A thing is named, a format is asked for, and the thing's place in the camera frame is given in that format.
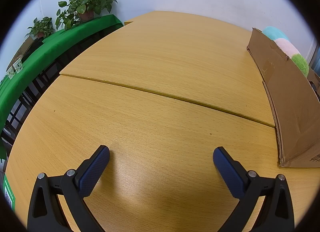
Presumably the green tablecloth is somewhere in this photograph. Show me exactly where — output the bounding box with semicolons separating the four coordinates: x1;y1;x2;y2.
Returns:
0;14;124;160

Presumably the brown cardboard box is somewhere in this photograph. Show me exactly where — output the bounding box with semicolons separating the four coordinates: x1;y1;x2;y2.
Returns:
246;27;320;168

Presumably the black metal frame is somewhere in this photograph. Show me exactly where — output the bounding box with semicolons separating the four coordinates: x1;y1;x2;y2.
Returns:
0;25;123;152

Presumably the large potted green plant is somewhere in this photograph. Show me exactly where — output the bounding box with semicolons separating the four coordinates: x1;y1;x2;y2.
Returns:
55;0;118;31

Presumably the green label sticker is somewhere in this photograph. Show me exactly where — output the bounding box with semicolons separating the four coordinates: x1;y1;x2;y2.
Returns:
3;174;16;210

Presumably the teal pink green plush pillow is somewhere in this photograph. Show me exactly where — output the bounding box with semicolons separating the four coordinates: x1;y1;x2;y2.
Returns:
262;26;310;77

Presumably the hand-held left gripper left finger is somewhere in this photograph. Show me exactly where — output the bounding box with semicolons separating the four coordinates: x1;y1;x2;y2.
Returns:
27;145;110;232

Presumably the small cardboard box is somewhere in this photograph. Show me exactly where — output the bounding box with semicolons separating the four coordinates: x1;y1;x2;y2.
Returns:
10;35;34;67

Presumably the wooden desktop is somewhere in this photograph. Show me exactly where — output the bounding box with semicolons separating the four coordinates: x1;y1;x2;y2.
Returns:
5;10;320;232

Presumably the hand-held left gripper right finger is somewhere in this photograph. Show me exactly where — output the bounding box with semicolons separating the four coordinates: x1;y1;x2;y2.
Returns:
213;147;295;232

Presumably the small potted green plant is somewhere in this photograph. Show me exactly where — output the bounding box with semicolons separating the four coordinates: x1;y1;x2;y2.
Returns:
26;17;55;38

